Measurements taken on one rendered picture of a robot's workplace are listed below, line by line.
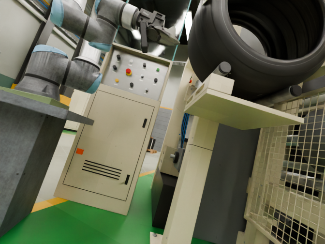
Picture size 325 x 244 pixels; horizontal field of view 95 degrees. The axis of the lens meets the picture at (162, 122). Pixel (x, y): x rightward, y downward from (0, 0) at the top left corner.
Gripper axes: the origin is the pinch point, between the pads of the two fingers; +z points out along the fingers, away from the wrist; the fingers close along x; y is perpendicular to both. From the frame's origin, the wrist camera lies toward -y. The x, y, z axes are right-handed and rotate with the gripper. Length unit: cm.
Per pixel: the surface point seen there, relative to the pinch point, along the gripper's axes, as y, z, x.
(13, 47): 75, -628, 527
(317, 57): 10, 52, -12
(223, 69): -9.6, 20.1, -11.3
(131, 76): 1, -30, 63
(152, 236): -97, 32, 41
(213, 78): -14.4, 18.0, -11.2
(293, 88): -4.8, 46.9, -11.3
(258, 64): -2.5, 31.1, -12.0
